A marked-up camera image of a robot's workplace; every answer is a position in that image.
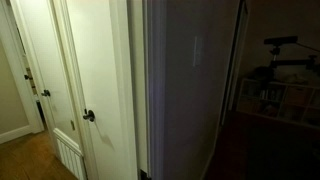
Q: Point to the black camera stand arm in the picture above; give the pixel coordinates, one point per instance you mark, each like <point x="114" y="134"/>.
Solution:
<point x="290" y="62"/>

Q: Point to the black camera on stand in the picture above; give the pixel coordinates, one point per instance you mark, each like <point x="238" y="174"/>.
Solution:
<point x="280" y="40"/>

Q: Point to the dark object on shelf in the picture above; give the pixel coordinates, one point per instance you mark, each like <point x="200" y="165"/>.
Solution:
<point x="263" y="72"/>

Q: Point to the white cube shelf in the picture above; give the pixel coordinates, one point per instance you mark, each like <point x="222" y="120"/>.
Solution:
<point x="280" y="103"/>

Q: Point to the white door frame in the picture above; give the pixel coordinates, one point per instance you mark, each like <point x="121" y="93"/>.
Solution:
<point x="16" y="73"/>

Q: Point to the brass door latch plate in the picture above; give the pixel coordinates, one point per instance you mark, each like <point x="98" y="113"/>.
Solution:
<point x="72" y="125"/>

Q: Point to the plain white door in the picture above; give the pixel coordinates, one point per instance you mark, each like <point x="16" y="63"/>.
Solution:
<point x="96" y="66"/>

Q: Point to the white baseboard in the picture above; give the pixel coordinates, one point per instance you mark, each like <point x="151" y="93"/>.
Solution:
<point x="13" y="134"/>

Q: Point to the row of books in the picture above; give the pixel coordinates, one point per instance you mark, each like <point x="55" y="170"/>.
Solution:
<point x="271" y="95"/>

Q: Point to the white door with louvre vent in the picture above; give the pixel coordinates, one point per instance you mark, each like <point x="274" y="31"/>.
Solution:
<point x="43" y="50"/>

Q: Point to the white light switch plate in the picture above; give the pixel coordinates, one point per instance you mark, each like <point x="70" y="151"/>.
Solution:
<point x="198" y="51"/>

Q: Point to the dark room door frame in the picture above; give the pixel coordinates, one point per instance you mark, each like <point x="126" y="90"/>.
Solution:
<point x="233" y="66"/>

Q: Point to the small dark door knob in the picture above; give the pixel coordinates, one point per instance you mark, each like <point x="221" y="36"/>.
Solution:
<point x="27" y="77"/>

